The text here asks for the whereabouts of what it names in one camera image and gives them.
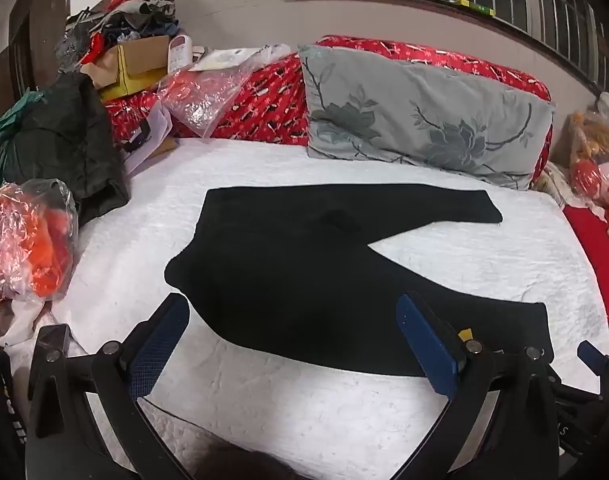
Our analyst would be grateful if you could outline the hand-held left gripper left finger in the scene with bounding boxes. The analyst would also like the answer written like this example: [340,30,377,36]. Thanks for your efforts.
[27,292,191,480]

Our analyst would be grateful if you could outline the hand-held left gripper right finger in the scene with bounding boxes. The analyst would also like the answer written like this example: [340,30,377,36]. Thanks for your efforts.
[395,292,560,480]

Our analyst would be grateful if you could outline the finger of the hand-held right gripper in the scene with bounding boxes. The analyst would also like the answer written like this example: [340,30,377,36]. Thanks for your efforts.
[577,341,607,376]

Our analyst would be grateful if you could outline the black pants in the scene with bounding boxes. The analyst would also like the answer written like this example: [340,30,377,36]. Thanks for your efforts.
[164,183,552,378]

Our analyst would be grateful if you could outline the white quilted bed cover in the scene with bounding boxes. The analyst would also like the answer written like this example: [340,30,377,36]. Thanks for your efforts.
[0,137,609,480]

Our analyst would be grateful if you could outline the red cloth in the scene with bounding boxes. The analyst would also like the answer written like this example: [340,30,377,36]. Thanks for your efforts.
[564,205,609,311]

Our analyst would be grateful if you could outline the white cloth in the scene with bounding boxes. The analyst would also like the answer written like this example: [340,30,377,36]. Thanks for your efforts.
[0,297,55,348]

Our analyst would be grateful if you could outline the orange cloth in plastic bag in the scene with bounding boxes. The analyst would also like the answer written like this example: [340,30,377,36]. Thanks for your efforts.
[0,177,80,303]

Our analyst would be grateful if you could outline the stuffed toy in plastic bag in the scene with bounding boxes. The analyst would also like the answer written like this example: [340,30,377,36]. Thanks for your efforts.
[567,92,609,208]

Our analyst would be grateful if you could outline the white paper sheets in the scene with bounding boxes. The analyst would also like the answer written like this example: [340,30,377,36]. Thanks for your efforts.
[119,105,178,171]

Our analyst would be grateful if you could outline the dark green jacket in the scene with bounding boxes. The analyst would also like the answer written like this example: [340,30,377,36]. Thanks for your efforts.
[2,72,131,228]

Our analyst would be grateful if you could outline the grey floral pillow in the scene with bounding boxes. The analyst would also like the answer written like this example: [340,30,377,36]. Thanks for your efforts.
[298,44,556,191]

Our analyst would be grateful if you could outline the clear plastic bag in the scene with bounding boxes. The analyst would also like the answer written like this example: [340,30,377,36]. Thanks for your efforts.
[157,57,265,138]

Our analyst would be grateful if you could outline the red patterned quilt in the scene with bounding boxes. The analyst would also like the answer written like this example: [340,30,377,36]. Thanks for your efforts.
[104,35,555,191]

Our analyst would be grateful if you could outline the brown cardboard box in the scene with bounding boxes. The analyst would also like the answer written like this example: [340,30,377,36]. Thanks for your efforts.
[82,35,172,91]

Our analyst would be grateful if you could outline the white paper packet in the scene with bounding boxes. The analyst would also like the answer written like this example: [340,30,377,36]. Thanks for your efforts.
[188,47,265,73]

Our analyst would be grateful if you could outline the white pink bottle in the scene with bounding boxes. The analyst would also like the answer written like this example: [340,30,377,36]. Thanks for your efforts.
[167,34,194,75]

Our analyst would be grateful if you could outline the pile of mixed clothes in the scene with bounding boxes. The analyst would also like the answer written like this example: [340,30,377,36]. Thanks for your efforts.
[57,0,180,68]

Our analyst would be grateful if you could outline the dark wooden wardrobe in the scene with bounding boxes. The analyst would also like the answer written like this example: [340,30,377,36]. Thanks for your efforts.
[9,0,72,91]

